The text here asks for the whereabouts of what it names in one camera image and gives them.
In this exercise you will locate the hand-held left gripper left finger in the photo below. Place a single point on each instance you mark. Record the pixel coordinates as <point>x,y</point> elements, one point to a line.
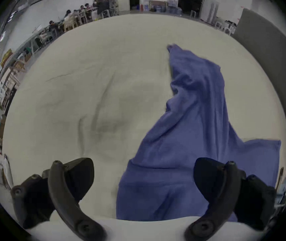
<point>65,194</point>

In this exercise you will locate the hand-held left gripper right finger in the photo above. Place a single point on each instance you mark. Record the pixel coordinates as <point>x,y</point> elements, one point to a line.
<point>223,192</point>

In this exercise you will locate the blue garment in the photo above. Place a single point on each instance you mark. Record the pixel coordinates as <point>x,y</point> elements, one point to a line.
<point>190,144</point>

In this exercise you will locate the bed with beige sheet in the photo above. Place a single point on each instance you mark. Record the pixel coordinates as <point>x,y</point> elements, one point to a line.
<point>103,84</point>

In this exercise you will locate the grey padded headboard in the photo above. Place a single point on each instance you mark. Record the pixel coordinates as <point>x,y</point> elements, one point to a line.
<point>275,59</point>

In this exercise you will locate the row of tables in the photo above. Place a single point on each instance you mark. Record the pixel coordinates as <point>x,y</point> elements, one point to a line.
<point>45,38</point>

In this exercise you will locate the group of people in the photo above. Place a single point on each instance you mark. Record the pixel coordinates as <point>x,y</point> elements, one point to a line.
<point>82,11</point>

